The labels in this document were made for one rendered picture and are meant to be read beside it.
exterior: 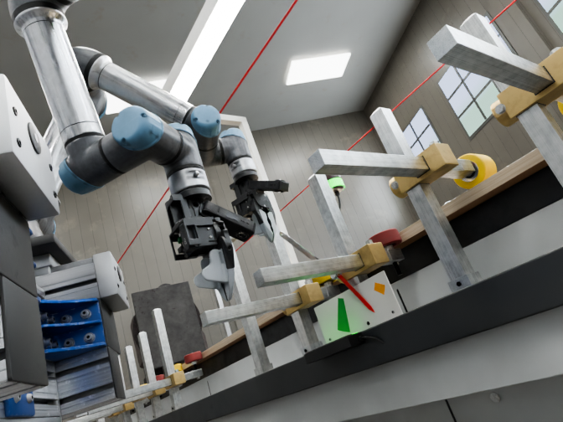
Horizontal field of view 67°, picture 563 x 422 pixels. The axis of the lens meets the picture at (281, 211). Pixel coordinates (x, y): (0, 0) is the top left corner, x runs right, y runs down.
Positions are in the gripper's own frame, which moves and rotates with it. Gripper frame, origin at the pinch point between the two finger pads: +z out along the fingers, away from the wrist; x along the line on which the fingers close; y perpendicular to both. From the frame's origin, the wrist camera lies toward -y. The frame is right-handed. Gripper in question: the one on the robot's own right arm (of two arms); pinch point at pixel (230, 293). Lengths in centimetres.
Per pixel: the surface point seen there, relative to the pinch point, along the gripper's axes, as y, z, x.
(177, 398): -37, 9, -127
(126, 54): -189, -503, -406
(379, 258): -36.7, -0.5, 4.9
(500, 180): -52, -6, 30
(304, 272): -17.1, -1.1, 1.5
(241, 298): -36, -11, -53
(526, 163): -52, -6, 36
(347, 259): -30.5, -2.3, 1.5
